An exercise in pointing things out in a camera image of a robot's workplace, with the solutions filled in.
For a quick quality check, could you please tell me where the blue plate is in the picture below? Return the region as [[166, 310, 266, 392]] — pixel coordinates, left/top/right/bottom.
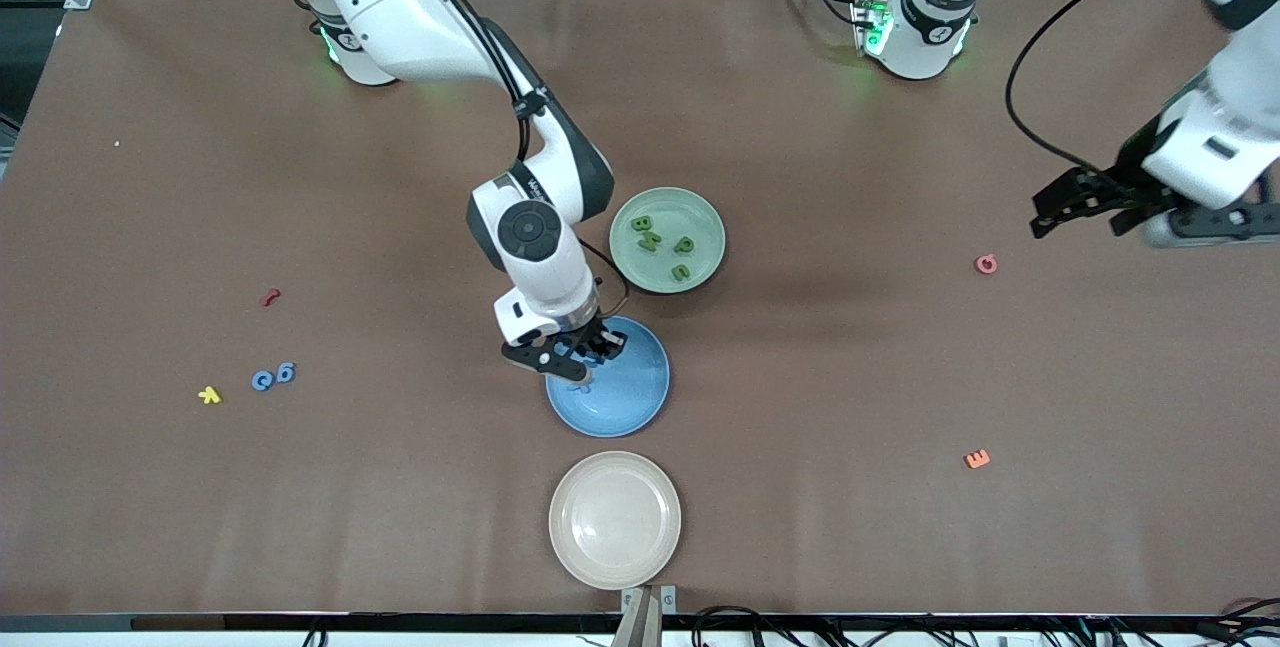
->
[[545, 315, 671, 439]]

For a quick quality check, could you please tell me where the green plate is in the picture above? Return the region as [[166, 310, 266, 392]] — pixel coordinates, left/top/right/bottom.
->
[[609, 187, 727, 295]]

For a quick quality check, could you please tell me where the beige plate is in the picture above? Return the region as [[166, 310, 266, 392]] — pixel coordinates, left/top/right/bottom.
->
[[548, 450, 683, 591]]

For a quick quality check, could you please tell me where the large table cover sheet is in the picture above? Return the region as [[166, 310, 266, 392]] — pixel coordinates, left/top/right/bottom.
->
[[0, 0, 1280, 618]]

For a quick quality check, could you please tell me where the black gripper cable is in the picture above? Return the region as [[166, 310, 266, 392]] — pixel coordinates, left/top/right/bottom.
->
[[1005, 0, 1201, 178], [578, 239, 629, 326]]

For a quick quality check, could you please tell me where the small metal bracket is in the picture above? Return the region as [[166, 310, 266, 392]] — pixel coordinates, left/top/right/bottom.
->
[[620, 585, 679, 616]]

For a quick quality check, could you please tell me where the black looped cable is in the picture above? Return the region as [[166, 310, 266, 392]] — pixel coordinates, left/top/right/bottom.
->
[[690, 605, 801, 647]]

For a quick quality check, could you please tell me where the black cable with connector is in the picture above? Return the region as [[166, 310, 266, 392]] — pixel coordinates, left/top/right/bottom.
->
[[1190, 597, 1280, 644]]

